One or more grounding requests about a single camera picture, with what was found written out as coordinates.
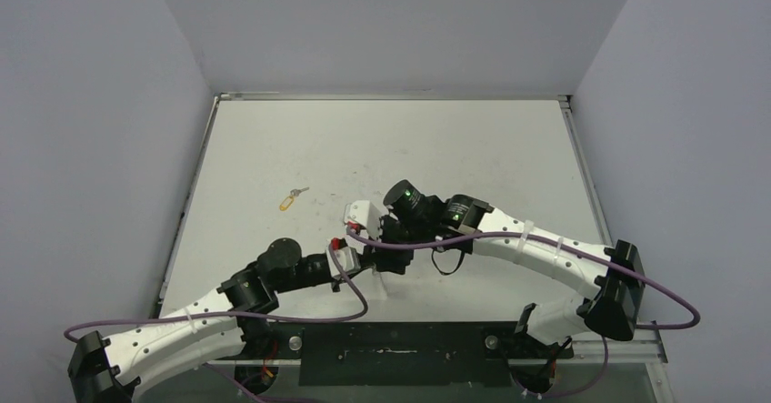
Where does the silver carabiner keyring with rings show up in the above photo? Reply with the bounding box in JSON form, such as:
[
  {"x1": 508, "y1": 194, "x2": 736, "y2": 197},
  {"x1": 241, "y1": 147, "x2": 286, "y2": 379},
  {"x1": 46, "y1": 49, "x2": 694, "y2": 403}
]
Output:
[{"x1": 371, "y1": 269, "x2": 388, "y2": 300}]

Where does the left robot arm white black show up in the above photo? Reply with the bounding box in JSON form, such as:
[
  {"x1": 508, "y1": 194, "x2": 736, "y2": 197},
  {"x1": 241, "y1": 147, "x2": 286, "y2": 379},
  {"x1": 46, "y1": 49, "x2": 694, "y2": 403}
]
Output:
[{"x1": 67, "y1": 238, "x2": 362, "y2": 402}]

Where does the yellow key tag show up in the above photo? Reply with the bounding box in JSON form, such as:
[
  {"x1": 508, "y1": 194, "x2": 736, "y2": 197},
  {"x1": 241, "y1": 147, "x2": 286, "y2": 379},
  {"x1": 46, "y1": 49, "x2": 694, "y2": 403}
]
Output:
[{"x1": 279, "y1": 195, "x2": 295, "y2": 212}]

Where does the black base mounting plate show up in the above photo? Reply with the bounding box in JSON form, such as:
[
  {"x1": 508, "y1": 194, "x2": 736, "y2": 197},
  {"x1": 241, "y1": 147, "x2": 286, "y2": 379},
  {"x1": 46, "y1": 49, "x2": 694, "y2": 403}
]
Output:
[{"x1": 232, "y1": 321, "x2": 574, "y2": 387}]

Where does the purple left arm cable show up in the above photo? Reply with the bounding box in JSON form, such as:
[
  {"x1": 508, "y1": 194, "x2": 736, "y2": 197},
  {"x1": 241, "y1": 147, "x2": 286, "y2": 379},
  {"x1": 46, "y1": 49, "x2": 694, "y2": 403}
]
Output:
[{"x1": 63, "y1": 246, "x2": 370, "y2": 403}]

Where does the silver key with ring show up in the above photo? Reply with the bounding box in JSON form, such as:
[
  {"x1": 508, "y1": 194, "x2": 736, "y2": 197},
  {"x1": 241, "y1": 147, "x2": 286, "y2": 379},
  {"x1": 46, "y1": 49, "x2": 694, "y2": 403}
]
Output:
[{"x1": 290, "y1": 187, "x2": 309, "y2": 199}]

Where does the aluminium front rail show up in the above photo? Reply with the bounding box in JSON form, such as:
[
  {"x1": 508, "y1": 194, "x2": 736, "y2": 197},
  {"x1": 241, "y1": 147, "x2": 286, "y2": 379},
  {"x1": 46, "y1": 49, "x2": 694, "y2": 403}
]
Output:
[{"x1": 125, "y1": 321, "x2": 668, "y2": 367}]

